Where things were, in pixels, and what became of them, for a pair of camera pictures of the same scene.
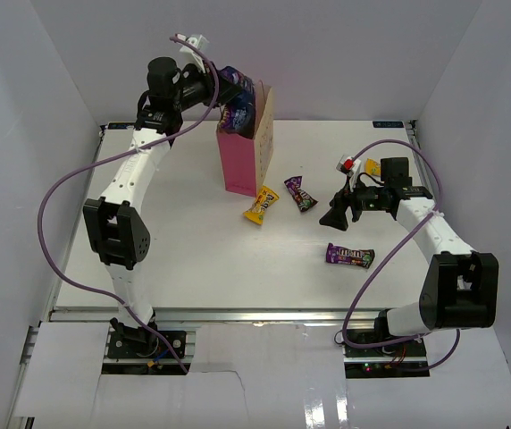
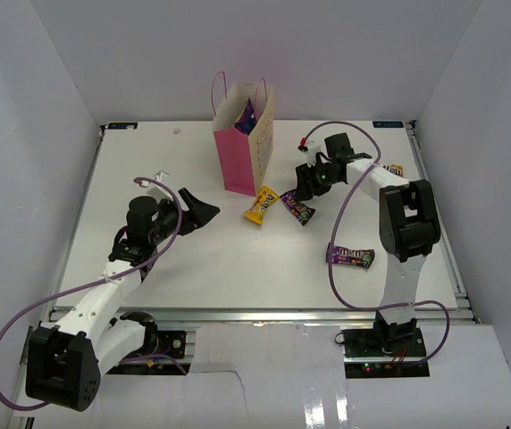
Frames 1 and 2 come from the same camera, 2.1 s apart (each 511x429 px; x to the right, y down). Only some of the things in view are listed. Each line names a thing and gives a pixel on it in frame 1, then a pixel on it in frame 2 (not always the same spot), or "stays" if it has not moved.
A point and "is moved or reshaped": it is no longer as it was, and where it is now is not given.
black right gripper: [337, 217] -> [305, 191]
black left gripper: [206, 79] -> [197, 214]
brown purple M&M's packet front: [344, 255] stays
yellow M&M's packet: [265, 197] stays
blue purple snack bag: [239, 115] is moved or reshaped
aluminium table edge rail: [215, 315] stays
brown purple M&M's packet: [304, 201] is moved or reshaped
